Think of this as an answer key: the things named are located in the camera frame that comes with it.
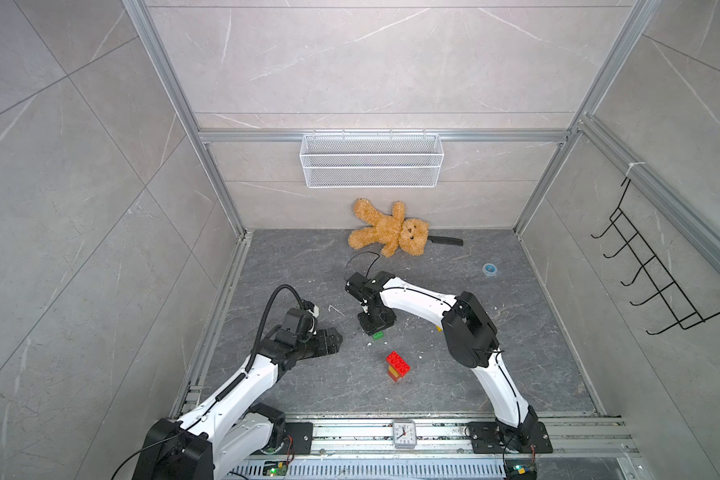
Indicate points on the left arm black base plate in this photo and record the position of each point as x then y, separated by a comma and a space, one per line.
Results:
290, 438

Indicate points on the brown teddy bear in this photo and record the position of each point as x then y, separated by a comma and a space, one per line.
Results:
393, 232

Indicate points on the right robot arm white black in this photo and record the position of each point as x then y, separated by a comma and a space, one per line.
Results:
471, 338

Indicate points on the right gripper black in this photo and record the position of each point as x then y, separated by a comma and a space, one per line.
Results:
370, 329

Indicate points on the black comb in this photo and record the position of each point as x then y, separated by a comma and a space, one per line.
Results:
444, 240

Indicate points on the long red lego brick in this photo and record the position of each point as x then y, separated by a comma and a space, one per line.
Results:
397, 363

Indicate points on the white zip tie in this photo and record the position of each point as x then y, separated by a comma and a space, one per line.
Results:
331, 308

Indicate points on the white wire mesh basket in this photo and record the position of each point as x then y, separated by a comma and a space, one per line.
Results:
344, 160

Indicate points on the blue tape roll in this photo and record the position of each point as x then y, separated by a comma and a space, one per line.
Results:
490, 270

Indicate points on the small white desk clock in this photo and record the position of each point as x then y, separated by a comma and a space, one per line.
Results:
404, 434

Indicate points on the black wire hook rack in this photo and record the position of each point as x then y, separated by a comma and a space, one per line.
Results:
663, 285

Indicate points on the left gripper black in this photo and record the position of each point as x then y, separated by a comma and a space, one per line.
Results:
325, 348

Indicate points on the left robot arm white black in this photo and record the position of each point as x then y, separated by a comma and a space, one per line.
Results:
210, 440

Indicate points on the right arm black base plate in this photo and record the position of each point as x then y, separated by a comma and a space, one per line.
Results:
495, 438

